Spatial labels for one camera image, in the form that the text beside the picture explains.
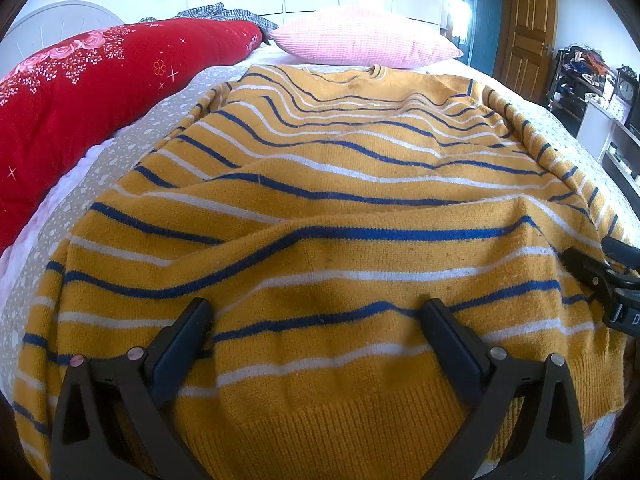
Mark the white shelf desk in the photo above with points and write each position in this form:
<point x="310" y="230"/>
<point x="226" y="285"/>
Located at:
<point x="614" y="147"/>

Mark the white bed headboard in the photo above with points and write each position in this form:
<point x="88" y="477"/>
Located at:
<point x="48" y="26"/>

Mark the yellow striped knit sweater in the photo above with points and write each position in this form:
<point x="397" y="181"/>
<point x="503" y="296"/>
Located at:
<point x="315" y="212"/>

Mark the heart patterned quilted bedspread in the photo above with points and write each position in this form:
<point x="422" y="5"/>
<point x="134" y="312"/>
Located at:
<point x="13" y="326"/>

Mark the pink pillow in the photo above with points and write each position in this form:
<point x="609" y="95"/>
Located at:
<point x="357" y="39"/>

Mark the teal door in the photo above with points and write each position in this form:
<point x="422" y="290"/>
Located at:
<point x="476" y="30"/>

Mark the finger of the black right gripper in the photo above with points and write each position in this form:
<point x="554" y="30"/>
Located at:
<point x="589" y="271"/>
<point x="621" y="252"/>

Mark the cluttered black shoe rack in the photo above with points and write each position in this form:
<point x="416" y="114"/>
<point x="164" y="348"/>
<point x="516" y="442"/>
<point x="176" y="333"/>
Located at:
<point x="577" y="72"/>

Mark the black clock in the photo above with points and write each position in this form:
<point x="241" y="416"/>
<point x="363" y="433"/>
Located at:
<point x="626" y="91"/>

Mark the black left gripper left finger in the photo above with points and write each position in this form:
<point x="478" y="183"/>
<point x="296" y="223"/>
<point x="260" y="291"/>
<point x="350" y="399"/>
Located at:
<point x="111" y="421"/>

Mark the brown wooden door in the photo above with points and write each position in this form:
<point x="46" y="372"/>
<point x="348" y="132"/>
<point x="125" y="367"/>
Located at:
<point x="525" y="46"/>

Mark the red floral quilt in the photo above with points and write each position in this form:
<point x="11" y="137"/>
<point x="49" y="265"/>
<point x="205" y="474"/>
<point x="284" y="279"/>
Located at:
<point x="62" y="100"/>

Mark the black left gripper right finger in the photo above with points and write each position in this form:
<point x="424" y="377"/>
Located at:
<point x="547" y="441"/>

